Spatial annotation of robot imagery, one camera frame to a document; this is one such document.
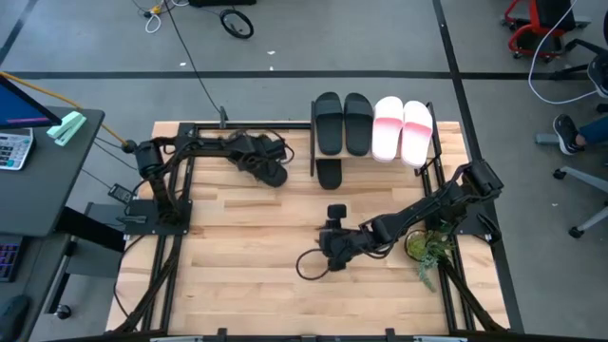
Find red and black chair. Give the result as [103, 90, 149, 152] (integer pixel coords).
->
[503, 0, 593, 62]

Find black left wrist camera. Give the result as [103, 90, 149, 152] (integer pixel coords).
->
[259, 135, 289, 161]

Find thick black cable bundle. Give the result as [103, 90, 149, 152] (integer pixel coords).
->
[441, 263, 504, 333]
[113, 235, 184, 333]

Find grey office chair base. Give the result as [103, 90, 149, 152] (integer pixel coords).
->
[535, 132, 608, 238]

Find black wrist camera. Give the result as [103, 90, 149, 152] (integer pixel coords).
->
[327, 203, 349, 222]
[259, 135, 289, 161]

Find pink slide sandal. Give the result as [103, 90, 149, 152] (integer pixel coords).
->
[370, 96, 405, 163]
[401, 100, 434, 168]

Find person's foot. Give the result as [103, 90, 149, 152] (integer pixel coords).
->
[586, 51, 608, 99]
[553, 113, 583, 156]

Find black slide sandal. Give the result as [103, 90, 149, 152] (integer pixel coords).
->
[236, 156, 289, 189]
[315, 159, 343, 191]
[313, 91, 344, 157]
[343, 92, 375, 157]

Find wooden shelf black frame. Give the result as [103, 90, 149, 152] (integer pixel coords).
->
[310, 101, 447, 178]

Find black floor cable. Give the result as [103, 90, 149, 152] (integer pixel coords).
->
[163, 0, 224, 118]

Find black table frame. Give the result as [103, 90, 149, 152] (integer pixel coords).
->
[106, 106, 512, 342]

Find person's leg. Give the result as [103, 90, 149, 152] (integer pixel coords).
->
[577, 116, 608, 146]

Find computer monitor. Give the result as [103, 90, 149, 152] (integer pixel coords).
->
[0, 75, 63, 130]

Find white cable yellow plug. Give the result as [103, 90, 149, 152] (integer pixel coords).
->
[144, 0, 191, 34]

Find black box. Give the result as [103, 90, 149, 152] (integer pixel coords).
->
[188, 0, 257, 8]

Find orange cable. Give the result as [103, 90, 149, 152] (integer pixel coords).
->
[0, 70, 132, 146]

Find grey calculator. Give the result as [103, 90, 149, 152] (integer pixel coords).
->
[0, 127, 35, 171]

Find black power adapter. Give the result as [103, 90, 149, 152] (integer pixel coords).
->
[107, 183, 139, 205]

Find black office chair base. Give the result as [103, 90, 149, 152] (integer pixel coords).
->
[548, 38, 608, 82]

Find mint green stapler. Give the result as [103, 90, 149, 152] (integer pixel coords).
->
[46, 110, 88, 147]

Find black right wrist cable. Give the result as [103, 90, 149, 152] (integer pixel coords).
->
[295, 246, 333, 281]

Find white floor cable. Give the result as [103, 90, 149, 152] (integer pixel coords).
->
[528, 0, 595, 105]

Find dark desk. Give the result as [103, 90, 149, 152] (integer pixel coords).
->
[0, 106, 105, 238]

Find black cable coil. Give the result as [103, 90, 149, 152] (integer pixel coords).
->
[218, 8, 255, 40]

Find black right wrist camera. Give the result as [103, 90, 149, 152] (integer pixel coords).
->
[327, 203, 349, 222]

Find black computer mouse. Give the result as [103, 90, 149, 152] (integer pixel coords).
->
[0, 294, 30, 342]

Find dark keyboard tray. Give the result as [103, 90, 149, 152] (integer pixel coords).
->
[0, 232, 72, 342]

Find grey desk base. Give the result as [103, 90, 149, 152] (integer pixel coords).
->
[45, 201, 125, 320]

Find black keyboard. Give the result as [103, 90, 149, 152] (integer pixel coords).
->
[0, 241, 21, 283]

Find green potted plant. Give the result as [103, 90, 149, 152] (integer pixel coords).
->
[403, 227, 457, 294]

